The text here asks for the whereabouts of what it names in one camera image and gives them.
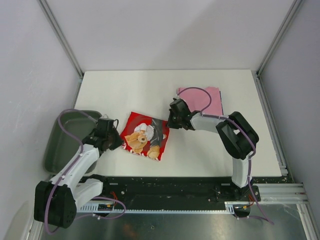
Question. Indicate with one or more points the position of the blue printed t shirt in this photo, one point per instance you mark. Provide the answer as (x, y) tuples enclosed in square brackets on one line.
[(221, 103)]

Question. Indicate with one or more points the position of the pink t shirt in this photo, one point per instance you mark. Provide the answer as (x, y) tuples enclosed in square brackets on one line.
[(206, 100)]

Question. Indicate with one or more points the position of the right aluminium frame post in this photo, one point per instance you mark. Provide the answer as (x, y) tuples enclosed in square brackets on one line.
[(280, 34)]

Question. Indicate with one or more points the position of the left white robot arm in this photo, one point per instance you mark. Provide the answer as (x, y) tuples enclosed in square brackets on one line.
[(57, 201)]

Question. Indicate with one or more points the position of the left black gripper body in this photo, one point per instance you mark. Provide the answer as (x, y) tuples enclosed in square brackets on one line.
[(110, 136)]

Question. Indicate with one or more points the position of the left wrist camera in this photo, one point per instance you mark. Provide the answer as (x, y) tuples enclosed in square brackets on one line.
[(105, 117)]

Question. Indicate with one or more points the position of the dark green plastic bin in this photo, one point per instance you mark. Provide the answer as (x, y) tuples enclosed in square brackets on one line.
[(61, 147)]

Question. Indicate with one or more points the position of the red t shirt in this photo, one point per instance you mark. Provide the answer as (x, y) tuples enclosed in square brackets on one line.
[(145, 136)]

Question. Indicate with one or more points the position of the right aluminium table rail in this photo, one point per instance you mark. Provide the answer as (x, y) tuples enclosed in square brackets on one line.
[(271, 126)]

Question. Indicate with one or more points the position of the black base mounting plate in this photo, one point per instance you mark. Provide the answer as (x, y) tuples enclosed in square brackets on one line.
[(175, 193)]

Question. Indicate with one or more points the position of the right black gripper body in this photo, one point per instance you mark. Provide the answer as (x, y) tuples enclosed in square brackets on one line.
[(177, 116)]

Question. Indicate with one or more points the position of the aluminium frame post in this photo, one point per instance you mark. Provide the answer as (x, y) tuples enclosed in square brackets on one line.
[(48, 13), (280, 34)]

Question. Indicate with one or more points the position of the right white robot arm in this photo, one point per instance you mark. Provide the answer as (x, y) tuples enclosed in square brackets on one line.
[(237, 135)]

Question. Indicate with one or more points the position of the left aluminium frame post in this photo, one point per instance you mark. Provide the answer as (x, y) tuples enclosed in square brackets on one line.
[(48, 13)]

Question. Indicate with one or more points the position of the grey slotted cable duct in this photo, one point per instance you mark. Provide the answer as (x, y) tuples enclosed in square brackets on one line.
[(101, 208)]

